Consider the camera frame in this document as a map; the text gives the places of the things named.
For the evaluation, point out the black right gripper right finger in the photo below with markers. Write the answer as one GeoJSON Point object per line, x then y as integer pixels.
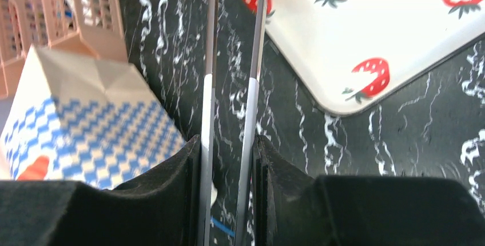
{"type": "Point", "coordinates": [292, 208]}

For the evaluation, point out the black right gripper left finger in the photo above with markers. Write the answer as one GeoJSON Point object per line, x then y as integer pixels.
{"type": "Point", "coordinates": [159, 207]}

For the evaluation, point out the metal serving tongs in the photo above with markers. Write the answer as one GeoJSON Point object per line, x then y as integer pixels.
{"type": "Point", "coordinates": [228, 109]}

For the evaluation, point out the blue checkered paper bag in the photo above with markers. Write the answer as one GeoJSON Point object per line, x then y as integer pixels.
{"type": "Point", "coordinates": [75, 117]}

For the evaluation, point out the strawberry pattern white tray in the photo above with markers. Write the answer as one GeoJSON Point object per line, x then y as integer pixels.
{"type": "Point", "coordinates": [351, 53]}

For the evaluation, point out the pink plastic file organizer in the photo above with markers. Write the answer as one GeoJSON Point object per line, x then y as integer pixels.
{"type": "Point", "coordinates": [91, 27]}

